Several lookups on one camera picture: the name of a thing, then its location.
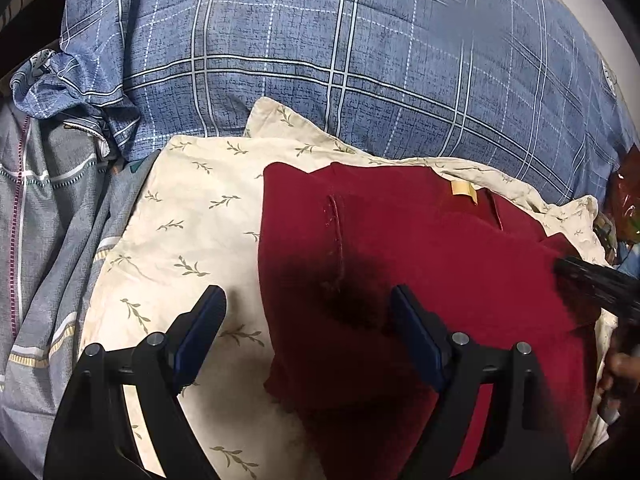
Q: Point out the blue plaid quilt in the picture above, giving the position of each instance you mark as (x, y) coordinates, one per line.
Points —
(514, 84)

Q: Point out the grey striped bedsheet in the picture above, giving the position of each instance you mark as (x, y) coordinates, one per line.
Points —
(65, 202)

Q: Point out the red shiny plastic bag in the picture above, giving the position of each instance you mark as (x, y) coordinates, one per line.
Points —
(622, 200)

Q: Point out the dark red small garment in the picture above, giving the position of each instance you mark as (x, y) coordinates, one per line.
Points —
(333, 245)

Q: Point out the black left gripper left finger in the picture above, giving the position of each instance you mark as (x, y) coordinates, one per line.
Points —
(92, 437)

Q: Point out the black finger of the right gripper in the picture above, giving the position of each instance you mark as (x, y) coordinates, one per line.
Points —
(611, 290)

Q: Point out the cream leaf-print pillow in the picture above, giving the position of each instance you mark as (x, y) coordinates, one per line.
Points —
(196, 224)

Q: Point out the person's right hand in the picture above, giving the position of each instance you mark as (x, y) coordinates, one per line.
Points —
(614, 385)

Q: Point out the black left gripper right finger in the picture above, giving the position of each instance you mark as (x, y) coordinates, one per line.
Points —
(522, 436)

